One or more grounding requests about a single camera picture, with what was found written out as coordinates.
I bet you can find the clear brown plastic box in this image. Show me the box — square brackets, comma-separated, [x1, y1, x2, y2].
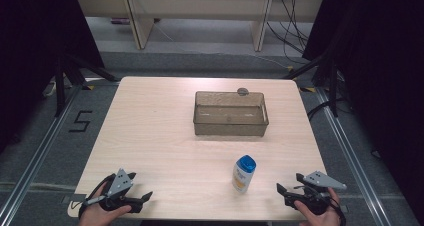
[192, 90, 270, 137]

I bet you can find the black wrist strap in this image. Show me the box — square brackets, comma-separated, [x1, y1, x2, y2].
[328, 195, 348, 226]
[78, 173, 116, 219]

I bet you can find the thick black floor cable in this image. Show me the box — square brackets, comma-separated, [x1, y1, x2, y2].
[306, 97, 353, 121]

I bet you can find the black curtain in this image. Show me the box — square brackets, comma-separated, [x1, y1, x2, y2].
[301, 0, 424, 222]
[0, 0, 106, 154]

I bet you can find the black metal stand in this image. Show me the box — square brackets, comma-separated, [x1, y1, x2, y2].
[54, 53, 120, 118]
[282, 49, 340, 119]

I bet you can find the metal floor rail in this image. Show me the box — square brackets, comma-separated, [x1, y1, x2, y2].
[315, 86, 394, 226]
[0, 85, 84, 226]

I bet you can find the white bottle with blue cap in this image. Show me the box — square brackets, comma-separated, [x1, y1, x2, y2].
[231, 154, 257, 194]

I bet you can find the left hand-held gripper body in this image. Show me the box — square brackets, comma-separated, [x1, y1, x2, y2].
[83, 168, 144, 214]

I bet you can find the person's left hand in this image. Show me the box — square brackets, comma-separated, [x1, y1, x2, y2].
[78, 182, 133, 226]

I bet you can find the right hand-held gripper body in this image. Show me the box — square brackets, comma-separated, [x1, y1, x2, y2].
[285, 170, 348, 216]

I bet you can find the person's right hand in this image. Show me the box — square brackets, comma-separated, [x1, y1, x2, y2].
[293, 187, 342, 226]

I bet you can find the beige wooden shelf unit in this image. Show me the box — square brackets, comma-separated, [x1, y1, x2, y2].
[74, 0, 325, 53]

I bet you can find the bundle of black cables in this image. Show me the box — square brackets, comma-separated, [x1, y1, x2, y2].
[265, 0, 310, 66]

